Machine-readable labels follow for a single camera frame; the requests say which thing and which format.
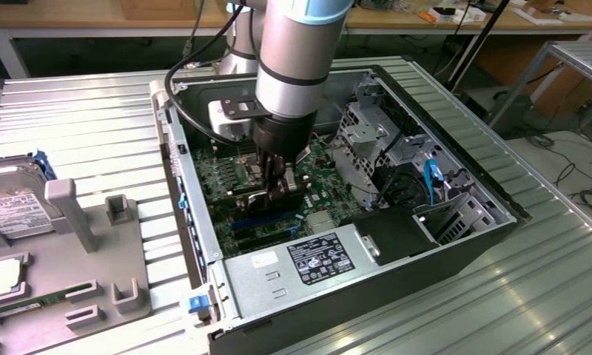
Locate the white cardboard box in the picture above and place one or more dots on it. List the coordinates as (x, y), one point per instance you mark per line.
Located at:
(469, 16)

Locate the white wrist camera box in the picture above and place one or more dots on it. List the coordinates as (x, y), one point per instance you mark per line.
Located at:
(230, 127)

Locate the low-profile graphics card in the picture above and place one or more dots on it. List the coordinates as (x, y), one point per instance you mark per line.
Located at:
(277, 211)

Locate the dark box under frame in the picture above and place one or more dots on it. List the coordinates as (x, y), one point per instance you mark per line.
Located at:
(498, 107)

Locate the metal socket cover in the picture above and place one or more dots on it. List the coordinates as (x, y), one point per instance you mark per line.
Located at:
(303, 153)

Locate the CPU socket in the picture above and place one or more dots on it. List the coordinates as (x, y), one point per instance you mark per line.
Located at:
(249, 170)

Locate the black slanted pole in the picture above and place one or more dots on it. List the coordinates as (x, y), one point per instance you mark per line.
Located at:
(481, 40)

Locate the small orange box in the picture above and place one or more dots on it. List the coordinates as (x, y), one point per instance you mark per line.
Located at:
(428, 16)

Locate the white paper stack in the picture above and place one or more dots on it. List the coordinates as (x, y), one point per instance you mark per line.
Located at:
(538, 16)

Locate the green RAM stick with label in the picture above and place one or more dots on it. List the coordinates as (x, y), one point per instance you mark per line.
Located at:
(25, 306)

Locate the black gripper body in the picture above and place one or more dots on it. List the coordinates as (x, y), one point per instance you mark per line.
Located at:
(286, 137)

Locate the small black device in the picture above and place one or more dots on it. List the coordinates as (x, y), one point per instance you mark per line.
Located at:
(445, 11)

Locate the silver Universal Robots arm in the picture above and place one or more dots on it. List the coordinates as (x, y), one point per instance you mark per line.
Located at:
(297, 55)

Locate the wooden desk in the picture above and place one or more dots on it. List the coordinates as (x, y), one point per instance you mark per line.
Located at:
(390, 22)

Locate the silver metal drive cage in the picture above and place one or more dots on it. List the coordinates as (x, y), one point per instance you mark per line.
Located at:
(366, 137)

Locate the silver hard disk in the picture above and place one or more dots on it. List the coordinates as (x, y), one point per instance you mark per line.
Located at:
(10, 207)

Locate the metal frame table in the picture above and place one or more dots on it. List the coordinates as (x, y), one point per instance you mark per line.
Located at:
(588, 55)

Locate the grey perforated disk bay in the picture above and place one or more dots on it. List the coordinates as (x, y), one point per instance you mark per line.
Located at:
(454, 222)

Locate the thin locking lever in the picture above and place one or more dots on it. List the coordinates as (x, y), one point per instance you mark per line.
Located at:
(239, 153)

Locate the silver chipset heatsink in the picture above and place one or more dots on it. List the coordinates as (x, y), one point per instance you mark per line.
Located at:
(321, 220)

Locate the open black PC case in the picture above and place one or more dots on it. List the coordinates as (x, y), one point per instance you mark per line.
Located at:
(474, 259)

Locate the silver power supply unit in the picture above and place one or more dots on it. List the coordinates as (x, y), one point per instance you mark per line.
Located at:
(257, 281)

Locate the blue case latch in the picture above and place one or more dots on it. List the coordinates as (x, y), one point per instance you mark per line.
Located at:
(199, 305)

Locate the blue disk carrier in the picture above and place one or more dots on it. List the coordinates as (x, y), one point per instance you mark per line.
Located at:
(47, 170)

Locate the short black expansion slot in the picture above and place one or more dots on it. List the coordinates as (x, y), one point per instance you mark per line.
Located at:
(243, 231)

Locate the long black expansion slot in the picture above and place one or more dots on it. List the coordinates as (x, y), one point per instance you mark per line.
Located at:
(269, 247)
(267, 238)

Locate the green motherboard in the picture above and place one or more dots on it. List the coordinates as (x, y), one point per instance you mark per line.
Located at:
(326, 185)

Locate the grey parts rack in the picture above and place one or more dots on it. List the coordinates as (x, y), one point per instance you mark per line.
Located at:
(54, 259)

